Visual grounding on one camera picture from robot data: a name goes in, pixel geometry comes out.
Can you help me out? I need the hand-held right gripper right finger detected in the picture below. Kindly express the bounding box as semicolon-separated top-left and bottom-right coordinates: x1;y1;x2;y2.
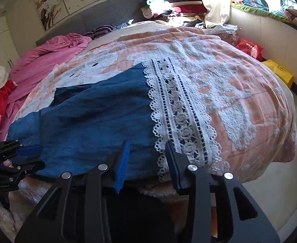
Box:
165;140;280;243

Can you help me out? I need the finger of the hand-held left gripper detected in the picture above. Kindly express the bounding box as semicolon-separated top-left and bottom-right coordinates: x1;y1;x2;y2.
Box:
0;159;46;193
0;140;43;161

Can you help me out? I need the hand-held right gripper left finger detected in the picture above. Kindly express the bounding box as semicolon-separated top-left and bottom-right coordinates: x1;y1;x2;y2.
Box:
14;140;130;243

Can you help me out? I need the blue denim pants lace hem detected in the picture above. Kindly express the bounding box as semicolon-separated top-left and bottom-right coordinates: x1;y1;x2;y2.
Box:
7;58;231;183

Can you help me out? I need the red cloth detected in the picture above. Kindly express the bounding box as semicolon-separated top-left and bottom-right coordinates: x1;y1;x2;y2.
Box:
0;80;17;133

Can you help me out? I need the pink quilt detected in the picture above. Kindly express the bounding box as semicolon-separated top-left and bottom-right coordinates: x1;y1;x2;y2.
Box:
0;33;92;143

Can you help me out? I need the orange bear print blanket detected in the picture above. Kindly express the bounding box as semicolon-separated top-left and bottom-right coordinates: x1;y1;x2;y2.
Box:
0;27;297;233

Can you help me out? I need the dark striped cloth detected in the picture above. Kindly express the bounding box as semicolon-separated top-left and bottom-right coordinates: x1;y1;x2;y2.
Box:
83;24;117;39

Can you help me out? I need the red plastic bag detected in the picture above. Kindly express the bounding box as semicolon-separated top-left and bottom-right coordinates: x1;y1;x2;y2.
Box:
234;38;264;62

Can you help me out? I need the white garment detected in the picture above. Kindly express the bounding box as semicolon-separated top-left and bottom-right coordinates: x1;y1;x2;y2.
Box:
202;23;239;35

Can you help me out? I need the grey padded headboard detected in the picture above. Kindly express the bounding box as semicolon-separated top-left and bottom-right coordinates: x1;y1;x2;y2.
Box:
36;0;145;46

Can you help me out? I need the pile of folded clothes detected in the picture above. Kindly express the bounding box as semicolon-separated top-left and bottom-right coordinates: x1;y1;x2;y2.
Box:
141;0;208;27

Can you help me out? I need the cream curtain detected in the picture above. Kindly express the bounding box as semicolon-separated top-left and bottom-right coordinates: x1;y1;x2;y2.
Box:
203;0;240;28

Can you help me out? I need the green window seat mat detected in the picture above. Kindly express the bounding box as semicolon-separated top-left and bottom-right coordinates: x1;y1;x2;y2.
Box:
230;2;297;37

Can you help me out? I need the dark green bag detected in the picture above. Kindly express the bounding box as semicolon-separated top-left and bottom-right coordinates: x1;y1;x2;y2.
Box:
240;0;269;12

